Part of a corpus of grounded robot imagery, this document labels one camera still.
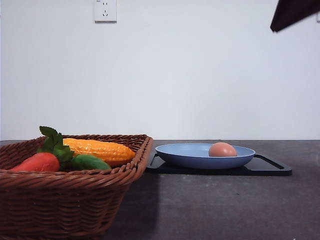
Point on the orange toy corn cob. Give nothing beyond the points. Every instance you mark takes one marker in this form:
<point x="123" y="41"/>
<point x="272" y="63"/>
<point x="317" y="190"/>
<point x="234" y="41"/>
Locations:
<point x="87" y="146"/>

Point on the white wall socket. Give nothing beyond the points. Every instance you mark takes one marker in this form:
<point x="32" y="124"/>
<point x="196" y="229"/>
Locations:
<point x="105" y="11"/>

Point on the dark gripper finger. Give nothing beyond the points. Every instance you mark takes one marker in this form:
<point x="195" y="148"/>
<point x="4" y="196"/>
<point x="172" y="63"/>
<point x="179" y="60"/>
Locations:
<point x="290" y="11"/>

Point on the brown egg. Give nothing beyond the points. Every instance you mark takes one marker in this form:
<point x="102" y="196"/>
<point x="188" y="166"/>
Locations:
<point x="222" y="149"/>

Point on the brown wicker basket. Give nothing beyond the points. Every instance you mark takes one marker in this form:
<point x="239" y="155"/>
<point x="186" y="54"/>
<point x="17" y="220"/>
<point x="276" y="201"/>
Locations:
<point x="70" y="204"/>

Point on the red toy carrot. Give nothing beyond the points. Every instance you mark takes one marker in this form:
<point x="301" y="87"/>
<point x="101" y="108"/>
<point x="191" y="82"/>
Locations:
<point x="50" y="157"/>

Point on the blue plate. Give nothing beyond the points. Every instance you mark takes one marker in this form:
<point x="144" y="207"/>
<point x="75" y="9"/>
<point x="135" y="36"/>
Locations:
<point x="195" y="156"/>

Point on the black tray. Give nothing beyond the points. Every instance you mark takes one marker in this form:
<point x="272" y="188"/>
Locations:
<point x="259" y="165"/>

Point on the green toy vegetable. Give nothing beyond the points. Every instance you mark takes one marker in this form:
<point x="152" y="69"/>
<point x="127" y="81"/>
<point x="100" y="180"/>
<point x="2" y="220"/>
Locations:
<point x="88" y="162"/>

